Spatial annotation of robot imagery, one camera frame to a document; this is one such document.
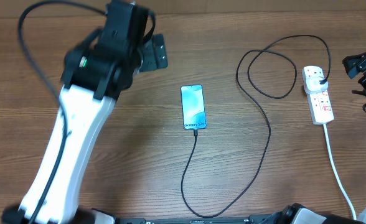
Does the blue Samsung Galaxy smartphone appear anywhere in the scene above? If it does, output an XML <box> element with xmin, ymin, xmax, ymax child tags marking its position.
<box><xmin>181</xmin><ymin>85</ymin><xmax>207</xmax><ymax>130</ymax></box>

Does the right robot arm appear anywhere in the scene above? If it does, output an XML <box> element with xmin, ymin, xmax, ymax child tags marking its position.
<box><xmin>256</xmin><ymin>52</ymin><xmax>366</xmax><ymax>224</ymax></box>

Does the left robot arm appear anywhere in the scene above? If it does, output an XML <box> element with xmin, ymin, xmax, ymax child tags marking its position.
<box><xmin>1</xmin><ymin>1</ymin><xmax>168</xmax><ymax>224</ymax></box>

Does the white charger plug adapter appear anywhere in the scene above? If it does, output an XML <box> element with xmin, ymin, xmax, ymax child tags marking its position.
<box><xmin>304</xmin><ymin>77</ymin><xmax>329</xmax><ymax>94</ymax></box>

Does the white power strip cord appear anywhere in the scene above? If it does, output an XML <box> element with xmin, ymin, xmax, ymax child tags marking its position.
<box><xmin>322</xmin><ymin>123</ymin><xmax>358</xmax><ymax>222</ymax></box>

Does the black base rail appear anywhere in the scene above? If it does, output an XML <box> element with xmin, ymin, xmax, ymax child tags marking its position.
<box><xmin>115</xmin><ymin>212</ymin><xmax>281</xmax><ymax>224</ymax></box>

